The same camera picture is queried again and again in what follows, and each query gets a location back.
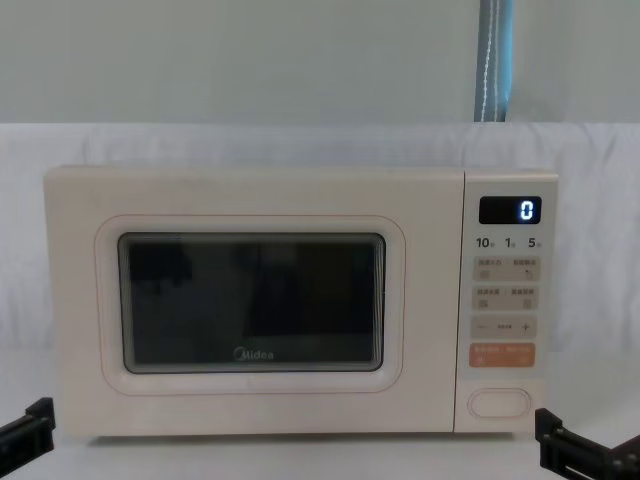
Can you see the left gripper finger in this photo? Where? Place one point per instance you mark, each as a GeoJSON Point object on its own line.
{"type": "Point", "coordinates": [40, 425]}

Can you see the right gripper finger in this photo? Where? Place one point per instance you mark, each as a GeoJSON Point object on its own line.
{"type": "Point", "coordinates": [550, 435]}

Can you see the oven control panel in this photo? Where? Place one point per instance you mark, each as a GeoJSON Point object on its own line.
{"type": "Point", "coordinates": [505, 310]}

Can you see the cream microwave oven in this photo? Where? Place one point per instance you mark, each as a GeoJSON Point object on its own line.
{"type": "Point", "coordinates": [250, 200]}

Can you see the white curtain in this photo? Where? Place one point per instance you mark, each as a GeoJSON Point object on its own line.
{"type": "Point", "coordinates": [200, 50]}

